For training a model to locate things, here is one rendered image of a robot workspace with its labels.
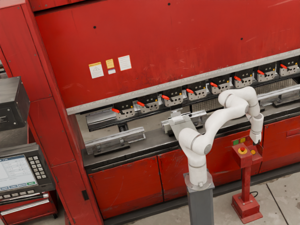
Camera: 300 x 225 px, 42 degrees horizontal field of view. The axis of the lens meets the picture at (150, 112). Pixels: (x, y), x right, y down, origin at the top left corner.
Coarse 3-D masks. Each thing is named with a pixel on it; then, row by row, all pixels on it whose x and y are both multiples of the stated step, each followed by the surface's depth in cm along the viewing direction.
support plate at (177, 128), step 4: (184, 116) 325; (188, 116) 324; (168, 120) 323; (172, 120) 322; (184, 120) 320; (188, 120) 320; (172, 124) 319; (180, 124) 317; (184, 124) 317; (188, 124) 316; (192, 124) 315; (172, 128) 315; (176, 128) 314; (180, 128) 313; (192, 128) 311; (176, 132) 310; (176, 136) 306
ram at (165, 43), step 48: (96, 0) 251; (144, 0) 255; (192, 0) 264; (240, 0) 273; (288, 0) 283; (48, 48) 258; (96, 48) 266; (144, 48) 276; (192, 48) 286; (240, 48) 297; (288, 48) 308; (96, 96) 289
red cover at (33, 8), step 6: (30, 0) 235; (36, 0) 236; (42, 0) 237; (48, 0) 238; (54, 0) 239; (60, 0) 240; (66, 0) 241; (72, 0) 242; (78, 0) 243; (36, 6) 238; (42, 6) 239; (48, 6) 240; (54, 6) 241
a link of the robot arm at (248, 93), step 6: (228, 90) 262; (234, 90) 262; (240, 90) 261; (246, 90) 261; (252, 90) 263; (222, 96) 260; (228, 96) 257; (240, 96) 263; (246, 96) 262; (252, 96) 263; (222, 102) 260; (252, 102) 268
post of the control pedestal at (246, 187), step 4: (244, 168) 329; (248, 168) 328; (244, 172) 331; (248, 172) 331; (244, 176) 334; (248, 176) 334; (244, 180) 337; (248, 180) 338; (244, 184) 340; (248, 184) 341; (244, 188) 343; (248, 188) 344; (244, 192) 346; (248, 192) 348; (244, 196) 350; (248, 196) 351; (244, 200) 353; (248, 200) 355
